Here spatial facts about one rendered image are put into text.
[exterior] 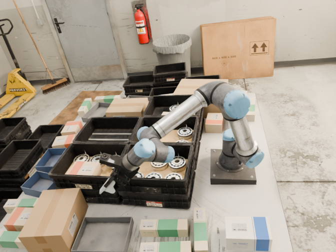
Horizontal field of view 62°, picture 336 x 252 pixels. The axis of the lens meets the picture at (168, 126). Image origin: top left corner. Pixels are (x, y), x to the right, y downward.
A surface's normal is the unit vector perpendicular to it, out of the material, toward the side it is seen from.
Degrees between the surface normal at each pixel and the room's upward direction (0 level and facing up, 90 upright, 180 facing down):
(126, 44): 90
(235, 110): 86
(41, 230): 0
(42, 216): 0
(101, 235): 0
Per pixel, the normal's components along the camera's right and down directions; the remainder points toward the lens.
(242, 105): 0.43, 0.40
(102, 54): -0.14, 0.58
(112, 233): -0.14, -0.82
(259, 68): -0.18, 0.30
